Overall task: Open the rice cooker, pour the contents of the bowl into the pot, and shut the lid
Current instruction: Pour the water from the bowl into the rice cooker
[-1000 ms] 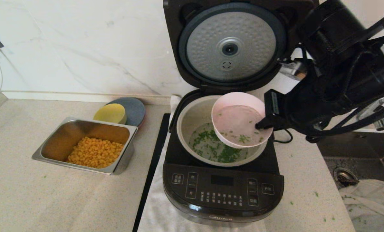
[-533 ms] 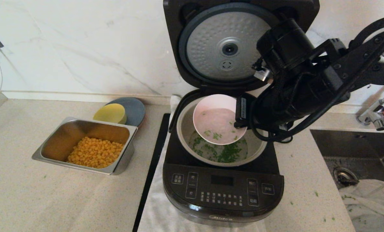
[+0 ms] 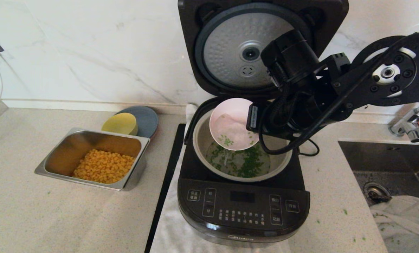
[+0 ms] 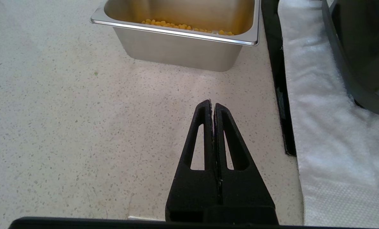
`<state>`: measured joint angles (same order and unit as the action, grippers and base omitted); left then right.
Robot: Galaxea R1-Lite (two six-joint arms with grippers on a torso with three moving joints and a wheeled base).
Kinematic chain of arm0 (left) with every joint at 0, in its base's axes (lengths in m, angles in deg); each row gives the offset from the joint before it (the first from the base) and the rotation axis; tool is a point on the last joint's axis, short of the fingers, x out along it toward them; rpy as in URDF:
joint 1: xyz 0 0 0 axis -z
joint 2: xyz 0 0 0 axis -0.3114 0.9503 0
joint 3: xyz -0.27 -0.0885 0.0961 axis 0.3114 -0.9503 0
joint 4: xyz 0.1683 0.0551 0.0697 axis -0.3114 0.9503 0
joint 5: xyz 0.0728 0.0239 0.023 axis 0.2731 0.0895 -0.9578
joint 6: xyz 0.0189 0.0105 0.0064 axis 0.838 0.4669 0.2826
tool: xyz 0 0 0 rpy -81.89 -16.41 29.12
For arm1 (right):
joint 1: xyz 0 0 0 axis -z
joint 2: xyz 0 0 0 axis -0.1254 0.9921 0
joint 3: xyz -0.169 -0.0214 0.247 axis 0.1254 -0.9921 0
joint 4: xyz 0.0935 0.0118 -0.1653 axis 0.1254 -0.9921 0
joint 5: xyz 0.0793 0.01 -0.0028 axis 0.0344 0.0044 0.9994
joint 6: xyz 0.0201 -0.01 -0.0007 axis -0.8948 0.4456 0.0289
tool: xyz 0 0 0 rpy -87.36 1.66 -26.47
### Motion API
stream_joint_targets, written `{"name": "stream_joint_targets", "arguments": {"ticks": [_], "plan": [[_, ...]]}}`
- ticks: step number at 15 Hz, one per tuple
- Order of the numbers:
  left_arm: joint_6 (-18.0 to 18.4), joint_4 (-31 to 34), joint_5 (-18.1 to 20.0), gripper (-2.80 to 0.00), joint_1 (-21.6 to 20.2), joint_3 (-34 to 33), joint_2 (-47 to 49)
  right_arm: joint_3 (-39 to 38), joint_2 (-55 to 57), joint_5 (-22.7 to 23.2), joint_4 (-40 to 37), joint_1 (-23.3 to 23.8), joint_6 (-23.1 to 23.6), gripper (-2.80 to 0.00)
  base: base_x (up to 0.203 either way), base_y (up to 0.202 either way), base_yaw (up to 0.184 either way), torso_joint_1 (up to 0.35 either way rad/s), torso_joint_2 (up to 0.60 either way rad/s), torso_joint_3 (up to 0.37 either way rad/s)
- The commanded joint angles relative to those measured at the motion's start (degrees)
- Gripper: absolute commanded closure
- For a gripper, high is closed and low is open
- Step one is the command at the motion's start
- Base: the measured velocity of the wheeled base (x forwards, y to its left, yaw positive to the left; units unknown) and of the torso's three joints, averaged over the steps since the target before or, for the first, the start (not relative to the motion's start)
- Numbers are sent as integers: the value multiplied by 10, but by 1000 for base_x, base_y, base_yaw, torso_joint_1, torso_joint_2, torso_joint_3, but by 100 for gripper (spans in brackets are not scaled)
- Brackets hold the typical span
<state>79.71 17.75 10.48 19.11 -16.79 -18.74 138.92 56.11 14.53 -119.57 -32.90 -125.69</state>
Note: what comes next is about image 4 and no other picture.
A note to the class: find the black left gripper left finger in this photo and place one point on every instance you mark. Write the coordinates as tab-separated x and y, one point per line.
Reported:
192	197

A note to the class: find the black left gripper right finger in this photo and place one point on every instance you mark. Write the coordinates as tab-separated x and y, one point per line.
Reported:
246	190

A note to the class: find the white towel under cooker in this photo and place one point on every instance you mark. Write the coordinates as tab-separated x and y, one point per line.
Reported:
329	143

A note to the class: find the black rice cooker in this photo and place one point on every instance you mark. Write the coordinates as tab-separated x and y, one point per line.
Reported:
364	47

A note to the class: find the long black flat strip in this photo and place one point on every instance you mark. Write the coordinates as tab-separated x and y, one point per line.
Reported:
277	47

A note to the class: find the rectangular stainless steel tray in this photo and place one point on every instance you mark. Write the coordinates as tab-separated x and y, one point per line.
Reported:
176	51

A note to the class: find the yellow corn kernels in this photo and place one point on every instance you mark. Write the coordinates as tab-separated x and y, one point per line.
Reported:
164	23

